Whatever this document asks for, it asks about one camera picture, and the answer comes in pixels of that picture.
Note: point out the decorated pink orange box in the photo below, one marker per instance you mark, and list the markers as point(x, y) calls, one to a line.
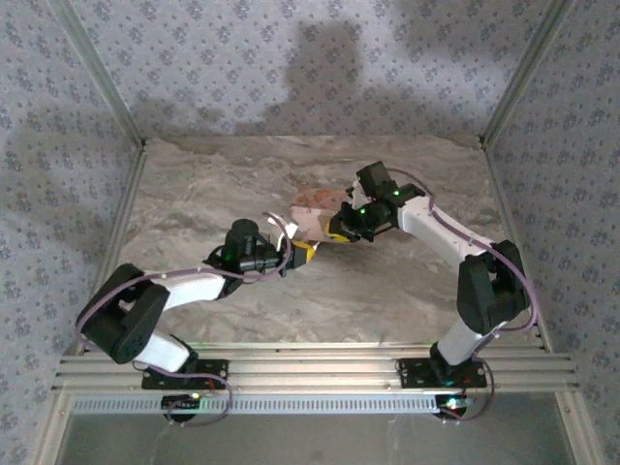
point(315, 213)

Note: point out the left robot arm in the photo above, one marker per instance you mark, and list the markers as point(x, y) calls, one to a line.
point(194, 290)

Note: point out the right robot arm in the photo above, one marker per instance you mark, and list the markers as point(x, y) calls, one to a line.
point(436, 223)

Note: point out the aluminium mounting beam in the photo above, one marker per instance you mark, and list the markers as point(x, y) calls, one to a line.
point(310, 368)

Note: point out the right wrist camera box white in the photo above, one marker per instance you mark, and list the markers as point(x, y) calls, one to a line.
point(358, 198)

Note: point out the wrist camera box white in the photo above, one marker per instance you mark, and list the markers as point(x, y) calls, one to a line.
point(286, 227)
point(358, 198)

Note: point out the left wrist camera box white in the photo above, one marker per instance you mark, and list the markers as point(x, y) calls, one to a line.
point(286, 227)

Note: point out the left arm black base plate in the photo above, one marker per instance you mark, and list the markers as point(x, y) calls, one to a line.
point(218, 369)

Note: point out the aluminium side rail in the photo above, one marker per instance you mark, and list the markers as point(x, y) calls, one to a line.
point(504, 203)
point(128, 203)

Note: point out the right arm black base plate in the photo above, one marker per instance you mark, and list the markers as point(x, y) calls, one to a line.
point(412, 373)

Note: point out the aluminium frame post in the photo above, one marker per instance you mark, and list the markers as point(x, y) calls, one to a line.
point(528, 72)
point(97, 72)

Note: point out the aluminium frame leg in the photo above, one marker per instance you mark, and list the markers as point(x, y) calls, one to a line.
point(581, 431)
point(48, 431)

